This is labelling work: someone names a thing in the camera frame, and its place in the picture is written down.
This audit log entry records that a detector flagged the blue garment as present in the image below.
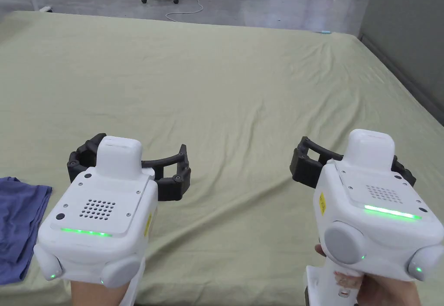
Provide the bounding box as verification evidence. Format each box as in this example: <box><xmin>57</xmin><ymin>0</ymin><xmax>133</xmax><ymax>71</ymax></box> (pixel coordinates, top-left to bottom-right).
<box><xmin>0</xmin><ymin>176</ymin><xmax>53</xmax><ymax>281</ymax></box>

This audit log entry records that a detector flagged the white cable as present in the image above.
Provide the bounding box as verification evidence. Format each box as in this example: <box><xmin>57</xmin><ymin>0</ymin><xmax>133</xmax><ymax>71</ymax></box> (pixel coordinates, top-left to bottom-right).
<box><xmin>165</xmin><ymin>0</ymin><xmax>204</xmax><ymax>22</ymax></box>

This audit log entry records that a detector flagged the person's left hand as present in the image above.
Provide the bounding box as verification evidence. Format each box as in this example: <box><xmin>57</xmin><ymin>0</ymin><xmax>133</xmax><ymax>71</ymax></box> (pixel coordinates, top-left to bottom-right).
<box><xmin>70</xmin><ymin>278</ymin><xmax>131</xmax><ymax>306</ymax></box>

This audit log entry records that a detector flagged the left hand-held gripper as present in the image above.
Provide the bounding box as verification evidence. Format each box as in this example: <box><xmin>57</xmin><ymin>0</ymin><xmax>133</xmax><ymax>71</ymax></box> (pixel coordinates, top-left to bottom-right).
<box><xmin>33</xmin><ymin>133</ymin><xmax>192</xmax><ymax>306</ymax></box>

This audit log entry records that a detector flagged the bed with pale green sheet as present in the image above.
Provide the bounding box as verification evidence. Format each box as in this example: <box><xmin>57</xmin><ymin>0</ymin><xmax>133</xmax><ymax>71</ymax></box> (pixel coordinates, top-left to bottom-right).
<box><xmin>0</xmin><ymin>10</ymin><xmax>444</xmax><ymax>306</ymax></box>

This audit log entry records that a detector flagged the person's right hand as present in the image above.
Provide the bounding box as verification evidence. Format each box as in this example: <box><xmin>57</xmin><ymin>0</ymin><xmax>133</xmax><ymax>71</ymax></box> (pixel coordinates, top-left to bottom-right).
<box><xmin>314</xmin><ymin>244</ymin><xmax>421</xmax><ymax>306</ymax></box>

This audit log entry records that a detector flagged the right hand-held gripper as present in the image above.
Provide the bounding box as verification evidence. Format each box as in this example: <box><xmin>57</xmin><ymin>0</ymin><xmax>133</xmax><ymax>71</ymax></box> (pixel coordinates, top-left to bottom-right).
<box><xmin>292</xmin><ymin>128</ymin><xmax>444</xmax><ymax>306</ymax></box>

